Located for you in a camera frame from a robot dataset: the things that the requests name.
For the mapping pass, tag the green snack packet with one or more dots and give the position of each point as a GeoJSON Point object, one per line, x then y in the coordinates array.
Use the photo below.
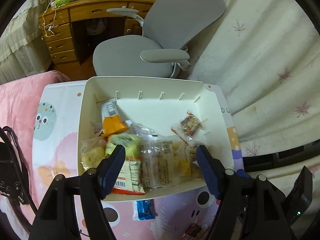
{"type": "Point", "coordinates": [127, 143]}

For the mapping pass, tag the blue snack packet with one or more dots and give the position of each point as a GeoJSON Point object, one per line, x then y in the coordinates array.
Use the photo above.
{"type": "Point", "coordinates": [143, 210]}

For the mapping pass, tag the white plastic storage box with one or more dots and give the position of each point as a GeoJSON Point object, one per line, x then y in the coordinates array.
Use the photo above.
{"type": "Point", "coordinates": [155, 110]}

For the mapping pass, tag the clear mixed nut packet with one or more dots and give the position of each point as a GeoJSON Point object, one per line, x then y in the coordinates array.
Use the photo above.
{"type": "Point", "coordinates": [191, 124]}

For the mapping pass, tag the green tissue pack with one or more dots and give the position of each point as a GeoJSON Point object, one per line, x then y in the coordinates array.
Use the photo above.
{"type": "Point", "coordinates": [62, 1]}

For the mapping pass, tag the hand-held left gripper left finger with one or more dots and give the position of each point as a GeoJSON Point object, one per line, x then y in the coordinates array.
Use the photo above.
{"type": "Point", "coordinates": [112, 172]}

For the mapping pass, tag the yellow puffed snack packet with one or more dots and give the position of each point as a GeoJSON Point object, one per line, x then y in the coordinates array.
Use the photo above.
{"type": "Point", "coordinates": [183, 162]}

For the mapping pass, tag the cartoon printed tablecloth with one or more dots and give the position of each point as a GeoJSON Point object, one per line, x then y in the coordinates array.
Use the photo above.
{"type": "Point", "coordinates": [57, 120]}

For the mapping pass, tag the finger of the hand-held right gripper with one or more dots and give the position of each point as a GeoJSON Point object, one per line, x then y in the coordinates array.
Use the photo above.
{"type": "Point", "coordinates": [243, 174]}

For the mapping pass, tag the grey office chair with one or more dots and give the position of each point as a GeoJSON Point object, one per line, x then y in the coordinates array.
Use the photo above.
{"type": "Point", "coordinates": [175, 25]}

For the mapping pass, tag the wooden desk with drawers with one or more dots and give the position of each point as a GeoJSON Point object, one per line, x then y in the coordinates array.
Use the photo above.
{"type": "Point", "coordinates": [62, 30]}

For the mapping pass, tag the dark chocolate snack packet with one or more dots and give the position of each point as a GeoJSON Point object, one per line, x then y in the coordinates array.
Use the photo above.
{"type": "Point", "coordinates": [195, 230]}

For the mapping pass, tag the clear rice cake packet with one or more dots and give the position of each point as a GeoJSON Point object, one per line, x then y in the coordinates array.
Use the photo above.
{"type": "Point", "coordinates": [91, 155]}

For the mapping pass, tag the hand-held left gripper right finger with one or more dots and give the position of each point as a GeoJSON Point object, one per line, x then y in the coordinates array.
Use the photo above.
{"type": "Point", "coordinates": [208, 172]}

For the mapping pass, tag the black shoulder bag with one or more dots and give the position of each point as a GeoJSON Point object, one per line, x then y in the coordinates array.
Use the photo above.
{"type": "Point", "coordinates": [10, 175]}

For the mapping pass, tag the large clear bread packet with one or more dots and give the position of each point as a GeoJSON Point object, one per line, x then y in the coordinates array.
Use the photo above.
{"type": "Point", "coordinates": [160, 165]}

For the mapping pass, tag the orange and white snack bar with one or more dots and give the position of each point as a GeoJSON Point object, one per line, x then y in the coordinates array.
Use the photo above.
{"type": "Point", "coordinates": [112, 120]}

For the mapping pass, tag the grey waste bin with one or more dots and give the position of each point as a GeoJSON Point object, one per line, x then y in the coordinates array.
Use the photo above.
{"type": "Point", "coordinates": [95, 26]}

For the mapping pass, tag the red green cracker packet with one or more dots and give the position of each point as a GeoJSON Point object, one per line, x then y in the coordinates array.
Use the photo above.
{"type": "Point", "coordinates": [130, 177]}

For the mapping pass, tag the white lace cover cloth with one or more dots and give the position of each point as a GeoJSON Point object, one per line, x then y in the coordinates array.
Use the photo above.
{"type": "Point", "coordinates": [22, 42]}

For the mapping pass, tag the red apple print packet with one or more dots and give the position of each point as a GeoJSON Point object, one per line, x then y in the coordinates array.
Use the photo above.
{"type": "Point", "coordinates": [98, 132]}

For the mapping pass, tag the dark window frame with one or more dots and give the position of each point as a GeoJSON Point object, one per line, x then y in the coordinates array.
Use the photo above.
{"type": "Point", "coordinates": [275, 155]}

